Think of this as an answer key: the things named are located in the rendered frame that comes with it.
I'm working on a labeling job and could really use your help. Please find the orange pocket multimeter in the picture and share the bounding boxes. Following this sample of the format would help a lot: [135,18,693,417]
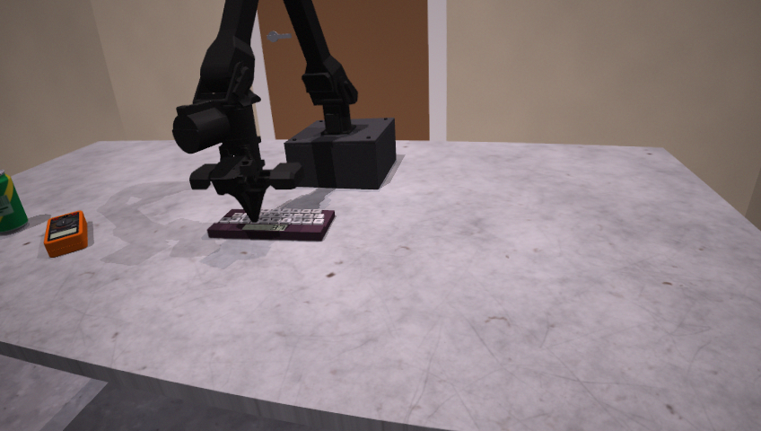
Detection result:
[44,211,88,258]

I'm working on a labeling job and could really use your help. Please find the green drink can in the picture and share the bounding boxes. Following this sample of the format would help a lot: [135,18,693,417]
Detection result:
[0,170,29,234]

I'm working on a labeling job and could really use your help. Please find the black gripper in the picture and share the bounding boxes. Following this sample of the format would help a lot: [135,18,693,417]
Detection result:
[189,133,304,223]

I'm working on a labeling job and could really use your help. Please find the dark purple keyboard panel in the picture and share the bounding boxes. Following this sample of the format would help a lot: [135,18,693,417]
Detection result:
[207,208,335,241]

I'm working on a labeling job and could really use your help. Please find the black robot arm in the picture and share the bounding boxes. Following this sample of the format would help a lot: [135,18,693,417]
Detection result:
[172,0,358,195]

